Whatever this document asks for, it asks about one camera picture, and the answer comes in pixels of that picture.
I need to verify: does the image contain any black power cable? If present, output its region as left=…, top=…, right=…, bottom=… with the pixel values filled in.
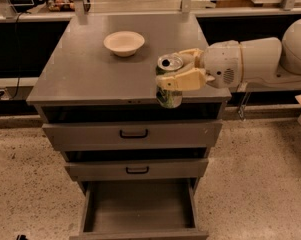
left=8, top=12, right=24, bottom=100

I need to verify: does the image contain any grey top drawer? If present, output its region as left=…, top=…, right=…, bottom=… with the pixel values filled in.
left=43, top=120, right=222, bottom=151

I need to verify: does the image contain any white paper bowl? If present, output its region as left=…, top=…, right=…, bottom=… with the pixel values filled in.
left=103, top=31, right=145, bottom=57

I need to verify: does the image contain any black top drawer handle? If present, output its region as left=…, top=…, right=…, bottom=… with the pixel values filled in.
left=119, top=129, right=149, bottom=139

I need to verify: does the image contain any black middle drawer handle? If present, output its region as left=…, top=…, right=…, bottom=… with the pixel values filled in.
left=125, top=166, right=150, bottom=175

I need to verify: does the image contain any grey middle drawer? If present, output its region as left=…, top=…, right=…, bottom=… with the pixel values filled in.
left=65, top=158, right=208, bottom=182

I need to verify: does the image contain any metal bracket under rail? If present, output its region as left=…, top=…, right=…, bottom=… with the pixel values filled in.
left=237, top=92, right=251, bottom=120

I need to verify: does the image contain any grey bottom drawer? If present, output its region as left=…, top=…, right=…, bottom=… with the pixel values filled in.
left=69, top=179, right=208, bottom=240

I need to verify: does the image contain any green soda can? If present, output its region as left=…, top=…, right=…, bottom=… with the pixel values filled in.
left=156, top=53, right=183, bottom=109

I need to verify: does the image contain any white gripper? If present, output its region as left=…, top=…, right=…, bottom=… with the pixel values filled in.
left=156, top=40, right=242, bottom=91

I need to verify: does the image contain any grey drawer cabinet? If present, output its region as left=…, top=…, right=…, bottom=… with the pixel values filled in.
left=25, top=13, right=232, bottom=198

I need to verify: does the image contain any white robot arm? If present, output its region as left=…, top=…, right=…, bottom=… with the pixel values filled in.
left=156, top=19, right=301, bottom=91

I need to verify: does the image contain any black drawer handle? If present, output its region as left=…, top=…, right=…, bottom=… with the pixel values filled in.
left=125, top=166, right=150, bottom=175
left=119, top=129, right=149, bottom=139

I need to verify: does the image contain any grey drawer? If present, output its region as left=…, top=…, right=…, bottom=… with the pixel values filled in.
left=65, top=158, right=208, bottom=182
left=43, top=120, right=222, bottom=151
left=69, top=179, right=208, bottom=240

